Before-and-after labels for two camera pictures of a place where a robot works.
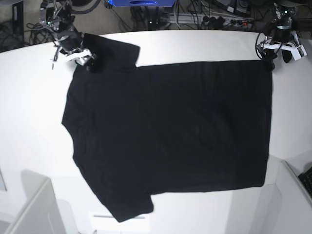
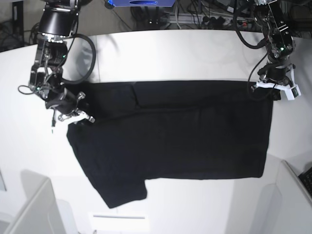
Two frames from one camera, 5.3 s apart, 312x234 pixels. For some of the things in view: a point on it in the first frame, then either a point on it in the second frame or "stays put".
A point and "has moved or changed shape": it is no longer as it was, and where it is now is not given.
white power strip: x=210 y=19 stays put
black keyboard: x=305 y=177 stays put
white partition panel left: x=42 y=213 stays put
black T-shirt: x=139 y=130 has moved or changed shape
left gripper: x=70 y=40 -> x=68 y=103
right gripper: x=281 y=37 -> x=281 y=77
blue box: x=142 y=3 stays put
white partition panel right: x=286 y=205 stays put
